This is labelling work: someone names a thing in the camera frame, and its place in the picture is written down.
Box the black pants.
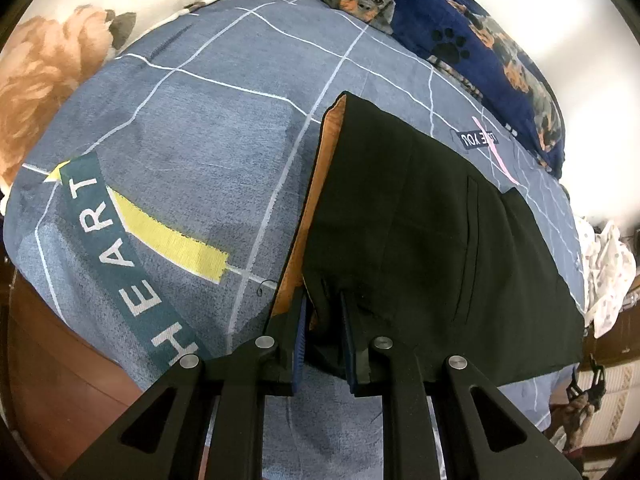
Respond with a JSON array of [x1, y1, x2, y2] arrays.
[[270, 91, 586, 396]]

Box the white floral pillow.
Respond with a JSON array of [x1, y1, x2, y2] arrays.
[[0, 0, 301, 201]]

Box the blue-grey grid bedsheet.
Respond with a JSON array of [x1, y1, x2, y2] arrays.
[[2, 0, 588, 480]]

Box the wooden bed frame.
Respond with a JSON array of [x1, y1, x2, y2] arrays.
[[5, 265, 171, 476]]

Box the white dotted cloth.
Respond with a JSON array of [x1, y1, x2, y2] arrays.
[[575, 215, 638, 338]]

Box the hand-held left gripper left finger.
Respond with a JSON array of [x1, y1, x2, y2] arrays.
[[60, 287, 308, 480]]

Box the navy dog-print blanket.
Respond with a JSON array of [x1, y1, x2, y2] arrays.
[[285, 0, 568, 178]]

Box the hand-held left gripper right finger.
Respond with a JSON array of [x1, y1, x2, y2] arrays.
[[340, 292, 583, 480]]

